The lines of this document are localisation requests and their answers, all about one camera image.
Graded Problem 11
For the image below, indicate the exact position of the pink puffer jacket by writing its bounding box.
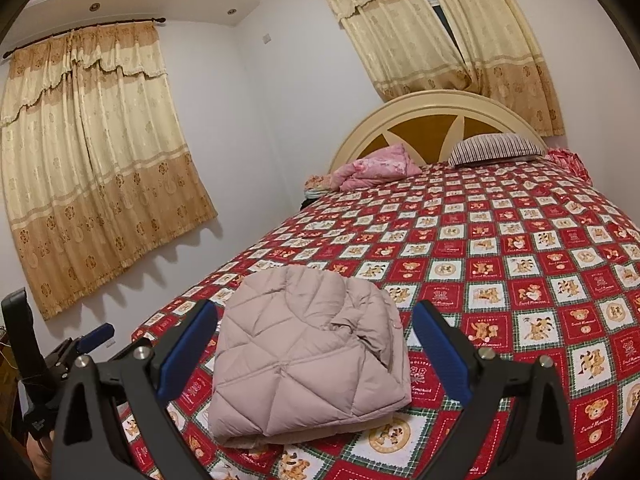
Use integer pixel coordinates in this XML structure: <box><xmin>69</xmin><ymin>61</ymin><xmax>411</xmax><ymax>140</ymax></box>
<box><xmin>208</xmin><ymin>266</ymin><xmax>411</xmax><ymax>448</ymax></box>

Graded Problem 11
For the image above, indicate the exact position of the beige side window curtain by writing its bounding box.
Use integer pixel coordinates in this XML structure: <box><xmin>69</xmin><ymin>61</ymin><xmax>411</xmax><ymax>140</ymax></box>
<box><xmin>1</xmin><ymin>22</ymin><xmax>217</xmax><ymax>318</ymax></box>

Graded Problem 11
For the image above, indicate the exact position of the red teddy bear bedspread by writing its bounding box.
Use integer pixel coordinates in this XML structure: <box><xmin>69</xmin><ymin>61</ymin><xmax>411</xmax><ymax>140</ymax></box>
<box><xmin>137</xmin><ymin>160</ymin><xmax>639</xmax><ymax>479</ymax></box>

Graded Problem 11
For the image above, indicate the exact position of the red floral cloth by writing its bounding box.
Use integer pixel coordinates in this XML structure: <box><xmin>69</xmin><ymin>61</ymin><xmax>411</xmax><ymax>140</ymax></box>
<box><xmin>544</xmin><ymin>148</ymin><xmax>592</xmax><ymax>185</ymax></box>

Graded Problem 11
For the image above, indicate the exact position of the striped grey pillow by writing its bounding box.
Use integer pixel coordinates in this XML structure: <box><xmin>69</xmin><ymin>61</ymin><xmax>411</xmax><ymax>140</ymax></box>
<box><xmin>447</xmin><ymin>132</ymin><xmax>546</xmax><ymax>167</ymax></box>

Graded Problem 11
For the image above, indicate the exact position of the pink folded blanket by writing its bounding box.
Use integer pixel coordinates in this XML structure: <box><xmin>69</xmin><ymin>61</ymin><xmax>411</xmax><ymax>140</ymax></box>
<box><xmin>304</xmin><ymin>144</ymin><xmax>421</xmax><ymax>198</ymax></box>

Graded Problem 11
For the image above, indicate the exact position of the cream wooden headboard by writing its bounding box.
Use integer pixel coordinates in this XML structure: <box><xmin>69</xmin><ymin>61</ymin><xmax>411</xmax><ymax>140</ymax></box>
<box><xmin>330</xmin><ymin>90</ymin><xmax>547</xmax><ymax>171</ymax></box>

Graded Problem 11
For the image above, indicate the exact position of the black curtain rod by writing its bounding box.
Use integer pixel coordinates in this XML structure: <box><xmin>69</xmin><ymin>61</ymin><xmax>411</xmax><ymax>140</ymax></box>
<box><xmin>2</xmin><ymin>16</ymin><xmax>167</xmax><ymax>60</ymax></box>

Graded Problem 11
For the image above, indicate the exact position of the beige curtain behind headboard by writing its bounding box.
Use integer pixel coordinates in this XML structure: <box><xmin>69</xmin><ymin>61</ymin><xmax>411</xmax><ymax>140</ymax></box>
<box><xmin>326</xmin><ymin>0</ymin><xmax>565</xmax><ymax>138</ymax></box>

